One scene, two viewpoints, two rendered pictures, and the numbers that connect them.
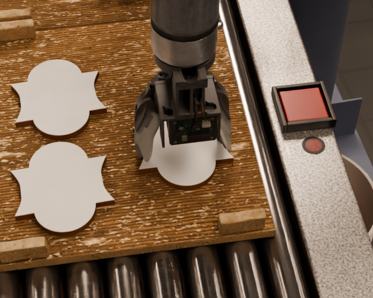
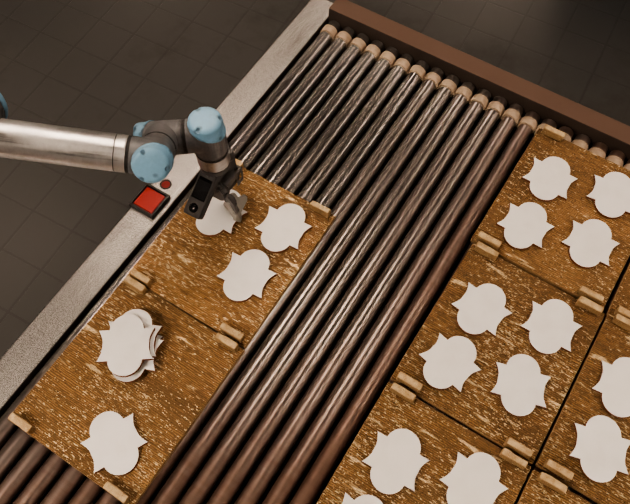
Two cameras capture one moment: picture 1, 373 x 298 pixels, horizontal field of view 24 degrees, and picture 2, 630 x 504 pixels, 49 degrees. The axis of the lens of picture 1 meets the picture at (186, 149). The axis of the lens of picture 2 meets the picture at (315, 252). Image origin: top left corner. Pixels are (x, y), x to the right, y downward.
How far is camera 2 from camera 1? 160 cm
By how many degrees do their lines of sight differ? 62
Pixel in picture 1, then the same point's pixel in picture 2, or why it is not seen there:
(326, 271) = not seen: hidden behind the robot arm
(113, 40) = (190, 295)
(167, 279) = (276, 172)
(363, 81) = not seen: outside the picture
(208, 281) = (263, 161)
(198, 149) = (216, 203)
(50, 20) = (207, 333)
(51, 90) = (247, 279)
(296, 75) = (131, 221)
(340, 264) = not seen: hidden behind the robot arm
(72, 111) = (248, 260)
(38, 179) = (290, 236)
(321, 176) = (179, 170)
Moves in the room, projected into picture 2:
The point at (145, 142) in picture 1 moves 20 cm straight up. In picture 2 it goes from (240, 202) to (232, 155)
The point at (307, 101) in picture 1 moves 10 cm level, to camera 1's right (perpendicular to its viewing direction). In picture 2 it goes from (146, 199) to (120, 178)
